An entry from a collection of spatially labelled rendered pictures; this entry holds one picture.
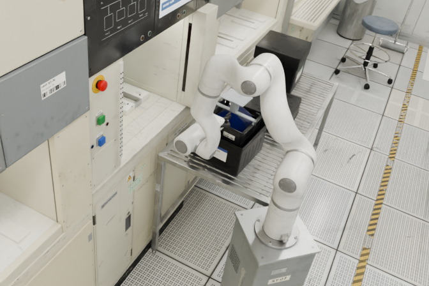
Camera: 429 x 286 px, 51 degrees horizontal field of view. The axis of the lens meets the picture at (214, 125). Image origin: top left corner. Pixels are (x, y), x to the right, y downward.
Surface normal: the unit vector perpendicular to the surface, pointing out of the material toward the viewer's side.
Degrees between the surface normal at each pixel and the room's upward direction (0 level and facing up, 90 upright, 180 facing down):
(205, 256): 0
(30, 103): 90
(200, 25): 90
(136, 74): 90
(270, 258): 0
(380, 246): 0
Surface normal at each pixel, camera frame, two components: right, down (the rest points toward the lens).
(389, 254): 0.13, -0.80
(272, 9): -0.44, 0.49
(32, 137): 0.89, 0.36
